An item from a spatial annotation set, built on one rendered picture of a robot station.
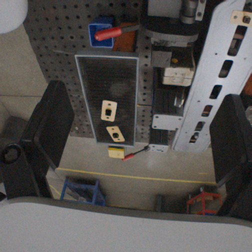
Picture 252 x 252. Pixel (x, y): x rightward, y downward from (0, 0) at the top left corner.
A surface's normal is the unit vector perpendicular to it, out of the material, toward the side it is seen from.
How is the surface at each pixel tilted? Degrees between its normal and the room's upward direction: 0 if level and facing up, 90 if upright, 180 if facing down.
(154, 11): 0
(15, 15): 71
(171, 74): 0
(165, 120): 0
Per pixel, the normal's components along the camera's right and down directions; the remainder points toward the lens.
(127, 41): -0.01, -0.58
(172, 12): -0.12, 0.81
